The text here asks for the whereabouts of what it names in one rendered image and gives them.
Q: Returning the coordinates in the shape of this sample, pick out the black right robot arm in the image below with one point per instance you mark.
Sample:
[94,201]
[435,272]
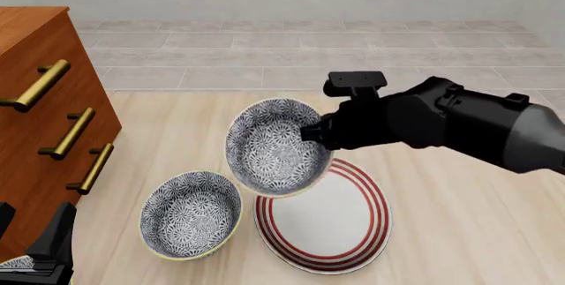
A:
[485,123]

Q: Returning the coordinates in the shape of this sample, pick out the patterned black and white bowl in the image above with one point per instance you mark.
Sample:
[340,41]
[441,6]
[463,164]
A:
[190,215]
[269,152]
[15,262]

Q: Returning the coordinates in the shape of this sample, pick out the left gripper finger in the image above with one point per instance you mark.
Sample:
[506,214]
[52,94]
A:
[57,235]
[5,217]

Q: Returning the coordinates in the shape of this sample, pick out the wooden cabinet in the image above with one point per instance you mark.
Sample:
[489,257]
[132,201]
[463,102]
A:
[39,40]

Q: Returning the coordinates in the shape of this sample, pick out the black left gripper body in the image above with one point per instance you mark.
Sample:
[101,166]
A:
[39,275]

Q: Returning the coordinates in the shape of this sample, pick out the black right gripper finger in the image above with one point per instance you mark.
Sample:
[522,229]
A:
[318,132]

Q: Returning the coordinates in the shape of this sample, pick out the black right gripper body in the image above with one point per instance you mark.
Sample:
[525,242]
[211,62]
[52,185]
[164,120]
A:
[362,126]

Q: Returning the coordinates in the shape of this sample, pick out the white plate with red rings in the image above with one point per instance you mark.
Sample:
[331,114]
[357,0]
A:
[326,219]

